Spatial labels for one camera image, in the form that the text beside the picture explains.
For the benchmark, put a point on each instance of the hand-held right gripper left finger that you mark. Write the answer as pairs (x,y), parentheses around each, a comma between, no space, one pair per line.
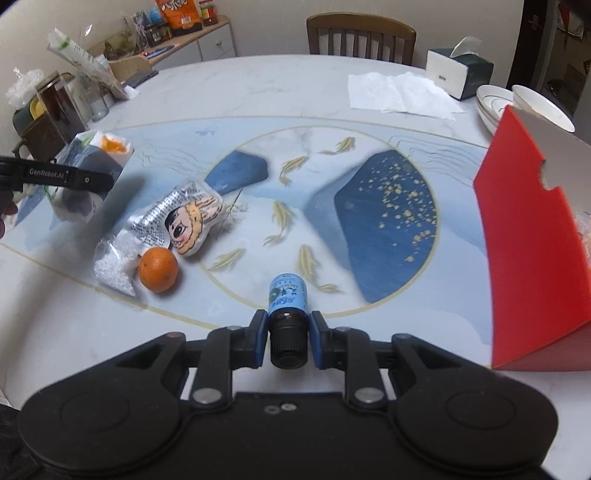
(262,337)

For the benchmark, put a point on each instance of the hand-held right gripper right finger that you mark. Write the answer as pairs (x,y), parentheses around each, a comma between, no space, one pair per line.
(318,339)

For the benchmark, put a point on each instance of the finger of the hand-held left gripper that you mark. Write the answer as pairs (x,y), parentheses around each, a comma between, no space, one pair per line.
(60,175)

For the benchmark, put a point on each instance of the grey white snack bag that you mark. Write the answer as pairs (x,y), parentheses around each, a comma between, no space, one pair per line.
(83,147)

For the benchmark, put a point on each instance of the dark bottle with blue label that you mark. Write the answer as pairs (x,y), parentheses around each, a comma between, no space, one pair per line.
(287,295)

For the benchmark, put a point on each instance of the red cardboard box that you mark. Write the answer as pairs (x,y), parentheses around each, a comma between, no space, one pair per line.
(521,254)

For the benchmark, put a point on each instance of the white and blue patterned desktop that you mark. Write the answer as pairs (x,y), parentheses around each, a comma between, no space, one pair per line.
(300,101)

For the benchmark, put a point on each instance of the person's left hand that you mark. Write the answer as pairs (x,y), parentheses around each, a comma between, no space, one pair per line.
(8,211)

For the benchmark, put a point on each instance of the brown mug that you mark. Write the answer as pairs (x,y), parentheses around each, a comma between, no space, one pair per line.
(39,138)

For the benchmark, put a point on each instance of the tall glass jar dark contents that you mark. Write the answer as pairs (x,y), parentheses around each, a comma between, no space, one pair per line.
(60,106)

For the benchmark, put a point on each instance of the clear glass cup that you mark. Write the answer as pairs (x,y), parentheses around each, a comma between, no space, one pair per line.
(98,104)

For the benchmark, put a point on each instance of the crumpled clear plastic bag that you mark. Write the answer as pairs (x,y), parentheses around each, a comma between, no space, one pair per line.
(23,87)

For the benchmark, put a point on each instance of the silver printed foil packet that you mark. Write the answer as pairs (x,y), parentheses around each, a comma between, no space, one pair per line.
(154,217)

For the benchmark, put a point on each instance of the clear bag of white beads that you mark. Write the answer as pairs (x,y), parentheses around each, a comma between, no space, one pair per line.
(113,267)

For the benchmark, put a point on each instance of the long plastic bag green label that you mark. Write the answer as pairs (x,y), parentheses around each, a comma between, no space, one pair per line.
(83,57)

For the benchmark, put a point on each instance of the orange tangerine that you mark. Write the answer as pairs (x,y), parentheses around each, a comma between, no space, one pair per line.
(158,270)

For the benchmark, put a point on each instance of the dark grey cloth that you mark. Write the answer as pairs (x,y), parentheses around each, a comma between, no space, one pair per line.
(141,78)

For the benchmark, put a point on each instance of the beige plastic seat back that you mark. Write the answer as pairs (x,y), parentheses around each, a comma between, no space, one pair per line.
(129,67)

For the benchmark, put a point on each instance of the dark glass jars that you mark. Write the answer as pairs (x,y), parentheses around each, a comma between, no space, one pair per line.
(157,33)

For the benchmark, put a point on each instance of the small blue globe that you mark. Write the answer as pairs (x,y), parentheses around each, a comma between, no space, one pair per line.
(156,16)

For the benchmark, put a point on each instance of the orange snack bag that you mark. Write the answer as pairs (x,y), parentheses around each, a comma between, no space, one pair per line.
(178,16)

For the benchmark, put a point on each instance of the white sideboard wooden top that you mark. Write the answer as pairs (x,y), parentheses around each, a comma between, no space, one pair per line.
(217,41)

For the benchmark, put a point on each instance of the red sauce jar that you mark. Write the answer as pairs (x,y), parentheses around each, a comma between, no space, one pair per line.
(208,11)

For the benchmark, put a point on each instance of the white paper napkins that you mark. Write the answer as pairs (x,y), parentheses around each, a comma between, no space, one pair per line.
(392,94)

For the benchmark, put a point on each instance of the dark clothing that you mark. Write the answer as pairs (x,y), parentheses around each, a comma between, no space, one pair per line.
(9,443)

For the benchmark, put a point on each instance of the white gold-rimmed plate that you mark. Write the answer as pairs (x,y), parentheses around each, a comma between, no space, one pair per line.
(491,94)
(487,121)

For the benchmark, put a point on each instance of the white and green tissue box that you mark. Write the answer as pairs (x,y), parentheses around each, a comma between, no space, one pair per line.
(443,74)

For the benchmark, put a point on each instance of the wooden chair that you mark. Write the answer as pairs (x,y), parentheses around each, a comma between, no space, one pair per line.
(360,25)

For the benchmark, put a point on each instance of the white bowl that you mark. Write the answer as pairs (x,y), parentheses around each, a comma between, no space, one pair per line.
(535,104)

